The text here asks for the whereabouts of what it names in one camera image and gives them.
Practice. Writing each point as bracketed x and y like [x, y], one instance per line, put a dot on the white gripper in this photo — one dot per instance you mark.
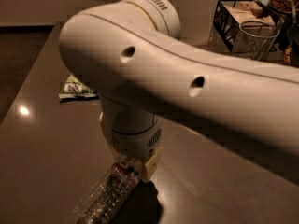
[133, 144]

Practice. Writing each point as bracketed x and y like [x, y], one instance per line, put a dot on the clear plastic water bottle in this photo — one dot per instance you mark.
[109, 194]

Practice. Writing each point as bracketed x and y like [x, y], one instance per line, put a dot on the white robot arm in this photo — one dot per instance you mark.
[130, 53]

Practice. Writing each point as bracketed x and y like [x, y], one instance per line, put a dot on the green chip bag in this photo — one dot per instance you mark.
[73, 89]

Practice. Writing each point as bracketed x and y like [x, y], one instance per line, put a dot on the clear glass jar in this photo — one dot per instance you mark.
[254, 40]

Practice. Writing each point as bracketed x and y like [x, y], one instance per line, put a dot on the black wire basket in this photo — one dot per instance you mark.
[229, 14]

